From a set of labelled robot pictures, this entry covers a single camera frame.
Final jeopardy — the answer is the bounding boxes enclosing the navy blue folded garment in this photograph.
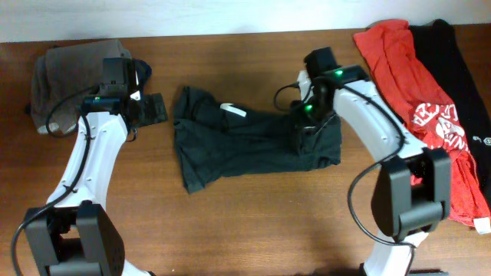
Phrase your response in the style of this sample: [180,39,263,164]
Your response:
[133,59,152,92]

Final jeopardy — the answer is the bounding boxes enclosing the red printed t-shirt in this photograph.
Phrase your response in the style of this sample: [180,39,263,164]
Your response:
[354,19,490,234]

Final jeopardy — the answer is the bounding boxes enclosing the black garment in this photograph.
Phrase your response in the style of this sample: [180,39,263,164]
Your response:
[409,19,490,203]

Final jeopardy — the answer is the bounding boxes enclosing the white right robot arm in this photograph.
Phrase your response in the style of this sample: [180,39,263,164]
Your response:
[291,48,451,275]

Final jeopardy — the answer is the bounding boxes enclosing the grey folded garment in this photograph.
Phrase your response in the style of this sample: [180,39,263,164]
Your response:
[31,40,131,134]

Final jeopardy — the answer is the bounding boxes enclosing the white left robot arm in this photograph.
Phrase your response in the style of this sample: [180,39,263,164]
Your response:
[10,57,168,275]

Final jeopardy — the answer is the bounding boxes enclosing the dark green t-shirt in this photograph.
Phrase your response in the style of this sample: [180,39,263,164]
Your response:
[173,87,342,194]

